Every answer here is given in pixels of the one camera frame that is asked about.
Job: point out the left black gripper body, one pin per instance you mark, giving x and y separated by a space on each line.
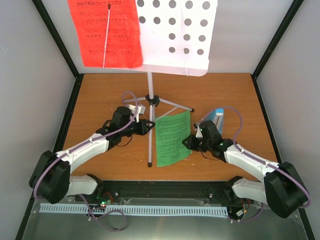
138 130

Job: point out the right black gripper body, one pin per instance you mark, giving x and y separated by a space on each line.
201 146

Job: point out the green sheet music page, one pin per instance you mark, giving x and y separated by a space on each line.
170 131

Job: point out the blue metronome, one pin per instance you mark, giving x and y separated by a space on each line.
217 117

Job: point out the white perforated music stand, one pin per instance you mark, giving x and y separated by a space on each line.
175 37

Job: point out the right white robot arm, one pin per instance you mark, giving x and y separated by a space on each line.
277 185

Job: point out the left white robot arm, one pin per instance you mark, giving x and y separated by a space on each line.
52 177

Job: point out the red cloth on stand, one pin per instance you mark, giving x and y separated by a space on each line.
108 33

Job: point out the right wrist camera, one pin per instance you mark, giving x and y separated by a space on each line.
198 132

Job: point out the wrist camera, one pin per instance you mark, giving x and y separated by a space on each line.
137 111
198 132

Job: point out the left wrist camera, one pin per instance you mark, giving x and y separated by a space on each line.
137 111

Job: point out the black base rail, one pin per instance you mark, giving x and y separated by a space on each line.
214 192

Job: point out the light blue slotted cable duct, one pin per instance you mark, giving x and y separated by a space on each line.
136 210

